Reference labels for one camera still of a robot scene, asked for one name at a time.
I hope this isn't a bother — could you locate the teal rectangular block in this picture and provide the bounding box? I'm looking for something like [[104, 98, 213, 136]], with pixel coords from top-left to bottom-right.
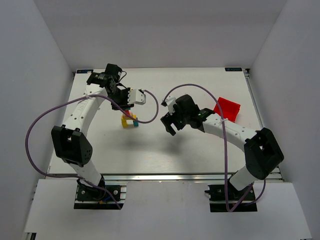
[[133, 120, 139, 127]]

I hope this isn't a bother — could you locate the natural wood block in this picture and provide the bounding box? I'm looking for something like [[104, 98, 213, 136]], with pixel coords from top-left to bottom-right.
[[122, 114, 134, 120]]

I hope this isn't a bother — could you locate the red plastic bin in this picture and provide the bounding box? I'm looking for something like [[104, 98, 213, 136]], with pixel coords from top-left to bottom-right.
[[213, 97, 241, 123]]

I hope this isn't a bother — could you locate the yellow arch block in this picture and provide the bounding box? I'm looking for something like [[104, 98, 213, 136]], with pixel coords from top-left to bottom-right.
[[121, 118, 137, 129]]

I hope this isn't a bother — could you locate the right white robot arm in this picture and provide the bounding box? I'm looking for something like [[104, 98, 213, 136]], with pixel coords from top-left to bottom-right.
[[161, 94, 284, 191]]

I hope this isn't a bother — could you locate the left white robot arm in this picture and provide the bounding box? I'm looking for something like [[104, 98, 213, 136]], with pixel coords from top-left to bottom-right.
[[51, 63, 134, 187]]

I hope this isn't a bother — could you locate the left blue corner sticker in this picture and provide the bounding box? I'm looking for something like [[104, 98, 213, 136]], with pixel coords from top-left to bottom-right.
[[76, 69, 93, 74]]

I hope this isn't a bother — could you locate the blue corner sticker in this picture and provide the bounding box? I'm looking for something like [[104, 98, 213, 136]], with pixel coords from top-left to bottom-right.
[[224, 67, 243, 72], [76, 69, 93, 74]]

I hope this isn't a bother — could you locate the right blue corner sticker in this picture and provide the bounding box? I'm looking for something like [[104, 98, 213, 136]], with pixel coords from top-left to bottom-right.
[[224, 67, 243, 72]]

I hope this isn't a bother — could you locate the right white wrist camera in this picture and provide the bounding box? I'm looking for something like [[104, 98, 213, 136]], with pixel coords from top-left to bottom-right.
[[161, 95, 176, 116]]

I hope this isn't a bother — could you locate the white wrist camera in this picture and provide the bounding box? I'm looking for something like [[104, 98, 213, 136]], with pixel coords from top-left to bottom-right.
[[161, 95, 176, 116], [127, 88, 146, 105]]

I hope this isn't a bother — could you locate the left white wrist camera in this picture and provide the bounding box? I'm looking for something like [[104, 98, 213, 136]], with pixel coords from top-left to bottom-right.
[[127, 88, 146, 105]]

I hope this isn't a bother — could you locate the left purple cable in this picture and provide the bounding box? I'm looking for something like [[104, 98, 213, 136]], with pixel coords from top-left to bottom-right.
[[24, 89, 160, 210]]

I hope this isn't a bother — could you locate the purple cable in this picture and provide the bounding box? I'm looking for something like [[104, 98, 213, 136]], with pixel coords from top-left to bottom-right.
[[163, 83, 267, 213], [24, 89, 160, 210]]

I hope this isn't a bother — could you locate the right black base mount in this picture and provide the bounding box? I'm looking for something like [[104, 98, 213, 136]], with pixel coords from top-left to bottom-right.
[[204, 184, 258, 213]]

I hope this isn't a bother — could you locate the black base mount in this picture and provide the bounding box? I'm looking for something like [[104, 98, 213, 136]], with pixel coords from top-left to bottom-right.
[[204, 184, 258, 213], [73, 180, 127, 210]]

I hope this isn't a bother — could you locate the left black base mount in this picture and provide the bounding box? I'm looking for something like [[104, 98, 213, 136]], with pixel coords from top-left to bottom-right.
[[73, 180, 127, 210]]

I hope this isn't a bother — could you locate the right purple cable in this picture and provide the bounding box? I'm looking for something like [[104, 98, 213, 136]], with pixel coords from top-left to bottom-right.
[[163, 83, 267, 213]]

